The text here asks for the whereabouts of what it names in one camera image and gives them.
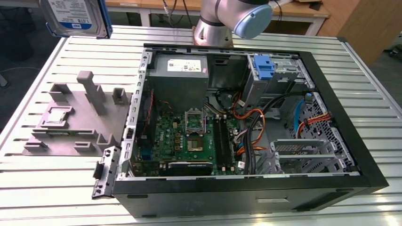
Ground hard disk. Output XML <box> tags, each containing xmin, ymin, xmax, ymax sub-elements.
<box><xmin>39</xmin><ymin>0</ymin><xmax>114</xmax><ymax>40</ymax></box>

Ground grey metal disk bay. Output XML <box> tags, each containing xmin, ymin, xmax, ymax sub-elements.
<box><xmin>270</xmin><ymin>138</ymin><xmax>346</xmax><ymax>175</ymax></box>

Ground metal socket cover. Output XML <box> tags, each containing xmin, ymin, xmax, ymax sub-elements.
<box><xmin>185</xmin><ymin>108</ymin><xmax>208</xmax><ymax>137</ymax></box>

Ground green motherboard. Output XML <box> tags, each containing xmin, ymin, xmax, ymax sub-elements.
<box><xmin>135</xmin><ymin>110</ymin><xmax>249</xmax><ymax>176</ymax></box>

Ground CPU socket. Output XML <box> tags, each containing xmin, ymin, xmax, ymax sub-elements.
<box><xmin>187</xmin><ymin>136</ymin><xmax>208</xmax><ymax>153</ymax></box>

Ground grey power supply unit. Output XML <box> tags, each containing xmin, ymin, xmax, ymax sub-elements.
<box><xmin>147</xmin><ymin>54</ymin><xmax>210</xmax><ymax>111</ymax></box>

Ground black RAM slot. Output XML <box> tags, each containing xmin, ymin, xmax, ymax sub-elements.
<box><xmin>222</xmin><ymin>115</ymin><xmax>236</xmax><ymax>171</ymax></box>

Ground black fan shroud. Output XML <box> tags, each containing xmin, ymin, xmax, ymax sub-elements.
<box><xmin>208</xmin><ymin>54</ymin><xmax>249</xmax><ymax>91</ymax></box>

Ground black graphics card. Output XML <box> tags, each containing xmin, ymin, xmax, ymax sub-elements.
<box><xmin>159</xmin><ymin>161</ymin><xmax>214</xmax><ymax>177</ymax></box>

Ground blue plastic drive latch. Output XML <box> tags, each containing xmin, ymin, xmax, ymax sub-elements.
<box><xmin>254</xmin><ymin>55</ymin><xmax>276</xmax><ymax>81</ymax></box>

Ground grey metal drive cage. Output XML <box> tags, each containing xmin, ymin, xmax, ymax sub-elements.
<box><xmin>244</xmin><ymin>54</ymin><xmax>316</xmax><ymax>109</ymax></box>

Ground black PC case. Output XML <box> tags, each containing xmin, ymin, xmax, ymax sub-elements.
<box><xmin>91</xmin><ymin>43</ymin><xmax>390</xmax><ymax>218</ymax></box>

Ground grey parts rack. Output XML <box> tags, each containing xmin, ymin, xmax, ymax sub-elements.
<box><xmin>23</xmin><ymin>70</ymin><xmax>135</xmax><ymax>157</ymax></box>

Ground silver CPU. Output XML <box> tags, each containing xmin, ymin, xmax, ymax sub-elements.
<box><xmin>47</xmin><ymin>109</ymin><xmax>67</xmax><ymax>123</ymax></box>

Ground wooden desk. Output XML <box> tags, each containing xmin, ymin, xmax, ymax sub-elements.
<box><xmin>106</xmin><ymin>0</ymin><xmax>333</xmax><ymax>36</ymax></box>

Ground brown wooden cabinet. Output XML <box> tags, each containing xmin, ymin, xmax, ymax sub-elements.
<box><xmin>318</xmin><ymin>0</ymin><xmax>402</xmax><ymax>68</ymax></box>

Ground black wheeled chair base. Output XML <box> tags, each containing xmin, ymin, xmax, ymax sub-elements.
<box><xmin>385</xmin><ymin>35</ymin><xmax>402</xmax><ymax>57</ymax></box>

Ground orange power wire bundle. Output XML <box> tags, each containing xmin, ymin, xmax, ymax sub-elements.
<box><xmin>233</xmin><ymin>94</ymin><xmax>266</xmax><ymax>147</ymax></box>
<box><xmin>297</xmin><ymin>113</ymin><xmax>333</xmax><ymax>137</ymax></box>

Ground thin red wire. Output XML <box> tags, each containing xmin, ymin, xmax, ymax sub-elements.
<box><xmin>138</xmin><ymin>89</ymin><xmax>155</xmax><ymax>139</ymax></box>

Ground blue data wire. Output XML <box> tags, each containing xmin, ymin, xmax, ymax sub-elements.
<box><xmin>296</xmin><ymin>92</ymin><xmax>314</xmax><ymax>139</ymax></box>

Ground grey card retention bracket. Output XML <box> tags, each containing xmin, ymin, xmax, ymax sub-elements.
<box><xmin>91</xmin><ymin>145</ymin><xmax>122</xmax><ymax>200</ymax></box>

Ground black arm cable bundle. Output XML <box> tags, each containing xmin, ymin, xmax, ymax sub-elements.
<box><xmin>162</xmin><ymin>0</ymin><xmax>190</xmax><ymax>24</ymax></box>

